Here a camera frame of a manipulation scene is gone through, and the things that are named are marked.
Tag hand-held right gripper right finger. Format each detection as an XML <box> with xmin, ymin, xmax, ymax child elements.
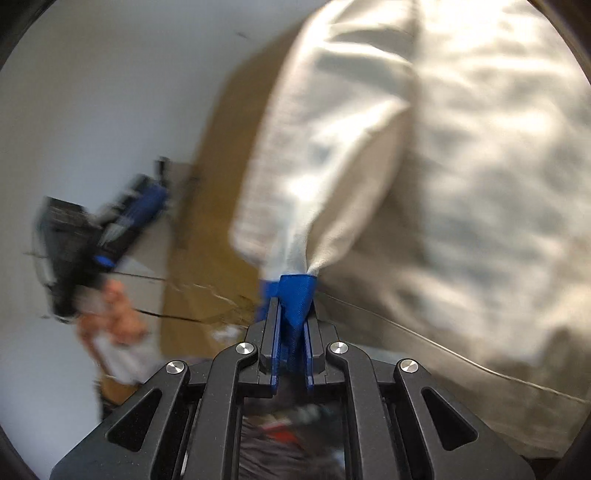
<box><xmin>280</xmin><ymin>273</ymin><xmax>536</xmax><ymax>480</ymax></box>

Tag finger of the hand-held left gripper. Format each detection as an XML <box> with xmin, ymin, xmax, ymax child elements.
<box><xmin>95</xmin><ymin>173</ymin><xmax>169</xmax><ymax>269</ymax></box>

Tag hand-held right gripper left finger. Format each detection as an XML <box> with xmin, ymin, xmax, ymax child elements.
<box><xmin>50</xmin><ymin>277</ymin><xmax>283</xmax><ymax>480</ymax></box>

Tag white and blue jacket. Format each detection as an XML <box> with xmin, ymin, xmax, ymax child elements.
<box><xmin>229</xmin><ymin>0</ymin><xmax>591</xmax><ymax>457</ymax></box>

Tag person's left hand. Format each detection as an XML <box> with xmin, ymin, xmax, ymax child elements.
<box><xmin>76</xmin><ymin>279</ymin><xmax>151</xmax><ymax>370</ymax></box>

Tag brown cardboard box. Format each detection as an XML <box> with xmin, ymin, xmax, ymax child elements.
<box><xmin>159</xmin><ymin>23</ymin><xmax>305</xmax><ymax>333</ymax></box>

